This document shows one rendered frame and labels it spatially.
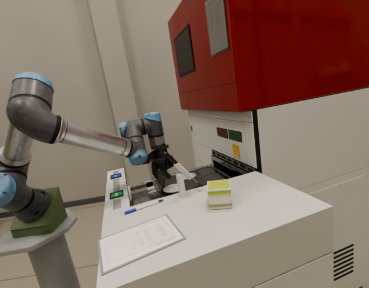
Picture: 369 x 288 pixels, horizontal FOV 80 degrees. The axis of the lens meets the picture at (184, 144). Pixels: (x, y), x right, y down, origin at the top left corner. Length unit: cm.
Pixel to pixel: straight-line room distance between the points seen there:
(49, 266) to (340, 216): 145
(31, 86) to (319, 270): 102
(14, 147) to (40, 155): 259
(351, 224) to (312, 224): 81
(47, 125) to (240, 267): 67
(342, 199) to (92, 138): 121
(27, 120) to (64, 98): 259
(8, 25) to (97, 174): 215
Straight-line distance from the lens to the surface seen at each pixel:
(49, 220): 120
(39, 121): 78
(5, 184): 109
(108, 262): 62
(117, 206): 90
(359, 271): 176
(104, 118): 319
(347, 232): 152
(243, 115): 98
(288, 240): 68
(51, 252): 129
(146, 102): 306
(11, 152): 110
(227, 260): 60
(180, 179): 79
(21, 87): 86
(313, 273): 81
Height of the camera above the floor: 132
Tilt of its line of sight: 12 degrees down
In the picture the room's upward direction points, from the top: 9 degrees counter-clockwise
